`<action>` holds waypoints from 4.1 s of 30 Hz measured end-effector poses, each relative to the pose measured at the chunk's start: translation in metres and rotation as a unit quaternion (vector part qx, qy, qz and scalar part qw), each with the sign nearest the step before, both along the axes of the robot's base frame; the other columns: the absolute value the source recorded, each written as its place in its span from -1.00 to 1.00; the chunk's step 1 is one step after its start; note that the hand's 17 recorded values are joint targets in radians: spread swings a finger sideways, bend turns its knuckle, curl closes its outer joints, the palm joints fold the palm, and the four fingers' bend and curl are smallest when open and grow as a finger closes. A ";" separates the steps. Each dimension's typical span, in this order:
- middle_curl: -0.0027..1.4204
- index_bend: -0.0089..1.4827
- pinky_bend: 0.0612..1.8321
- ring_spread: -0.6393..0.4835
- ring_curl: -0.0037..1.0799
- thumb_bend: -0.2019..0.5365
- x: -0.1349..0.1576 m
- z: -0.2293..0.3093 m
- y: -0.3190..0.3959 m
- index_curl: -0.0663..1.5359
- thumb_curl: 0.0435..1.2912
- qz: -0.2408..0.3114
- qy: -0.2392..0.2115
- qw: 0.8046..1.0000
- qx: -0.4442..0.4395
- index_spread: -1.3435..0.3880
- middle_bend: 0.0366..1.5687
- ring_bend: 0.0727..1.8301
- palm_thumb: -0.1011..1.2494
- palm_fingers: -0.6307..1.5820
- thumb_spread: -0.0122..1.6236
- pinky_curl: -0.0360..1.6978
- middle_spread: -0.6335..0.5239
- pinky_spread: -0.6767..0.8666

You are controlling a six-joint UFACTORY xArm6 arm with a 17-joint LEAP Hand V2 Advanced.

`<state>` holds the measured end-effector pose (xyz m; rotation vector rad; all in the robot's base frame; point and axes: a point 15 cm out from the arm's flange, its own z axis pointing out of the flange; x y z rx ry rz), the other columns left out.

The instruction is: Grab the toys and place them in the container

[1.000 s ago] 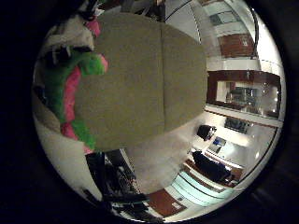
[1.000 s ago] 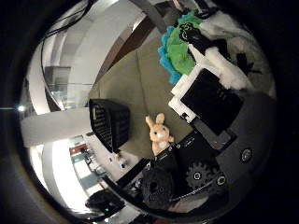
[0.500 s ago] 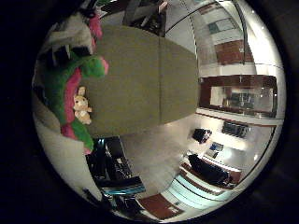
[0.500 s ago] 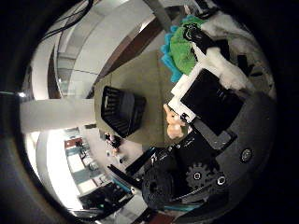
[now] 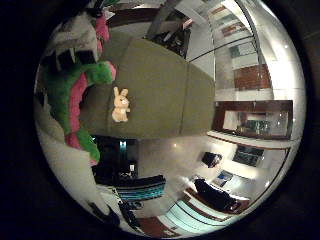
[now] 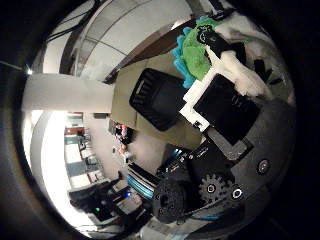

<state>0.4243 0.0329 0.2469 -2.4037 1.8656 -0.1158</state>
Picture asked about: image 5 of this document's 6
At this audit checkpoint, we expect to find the green and pink dinosaur plush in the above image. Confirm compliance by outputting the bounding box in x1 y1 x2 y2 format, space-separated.
42 13 118 167

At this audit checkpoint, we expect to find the beige bunny plush toy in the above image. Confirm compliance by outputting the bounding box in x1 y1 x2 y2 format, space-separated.
111 86 132 124

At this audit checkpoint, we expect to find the black office chair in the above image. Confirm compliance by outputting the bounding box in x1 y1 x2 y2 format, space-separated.
194 177 242 213

